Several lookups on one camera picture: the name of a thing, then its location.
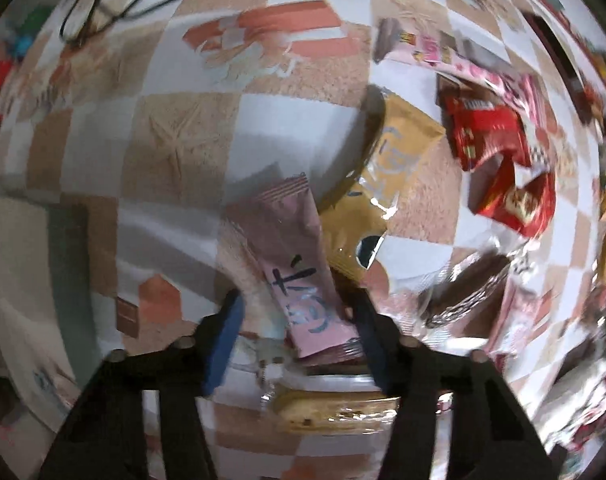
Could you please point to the white box with green edge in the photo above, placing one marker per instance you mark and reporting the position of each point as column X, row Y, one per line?
column 13, row 270

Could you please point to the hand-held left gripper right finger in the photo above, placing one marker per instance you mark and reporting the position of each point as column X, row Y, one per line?
column 369, row 342

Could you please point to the pink printed snack bag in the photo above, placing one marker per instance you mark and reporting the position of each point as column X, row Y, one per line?
column 433, row 52

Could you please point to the pale pink printed snack packet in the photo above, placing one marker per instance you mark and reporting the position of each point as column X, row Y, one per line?
column 518, row 315

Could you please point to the checkered printed tablecloth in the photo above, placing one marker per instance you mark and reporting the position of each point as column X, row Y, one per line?
column 173, row 125

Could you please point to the red snack packet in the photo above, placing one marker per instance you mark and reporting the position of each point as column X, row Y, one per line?
column 523, row 200
column 483, row 130

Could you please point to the clear wrapped cookie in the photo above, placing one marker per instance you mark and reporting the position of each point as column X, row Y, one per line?
column 333, row 405

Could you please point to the gold snack packet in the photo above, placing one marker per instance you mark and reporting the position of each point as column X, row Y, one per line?
column 383, row 170

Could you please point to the pile of assorted snack packets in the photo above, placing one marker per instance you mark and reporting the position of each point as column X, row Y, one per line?
column 603, row 260

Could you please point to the clear wrapped chocolate snack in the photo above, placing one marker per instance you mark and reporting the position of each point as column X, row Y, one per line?
column 463, row 290

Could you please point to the green plastic object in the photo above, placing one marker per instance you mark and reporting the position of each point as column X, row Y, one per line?
column 33, row 17

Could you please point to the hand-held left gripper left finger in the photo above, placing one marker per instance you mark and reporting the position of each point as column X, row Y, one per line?
column 225, row 345

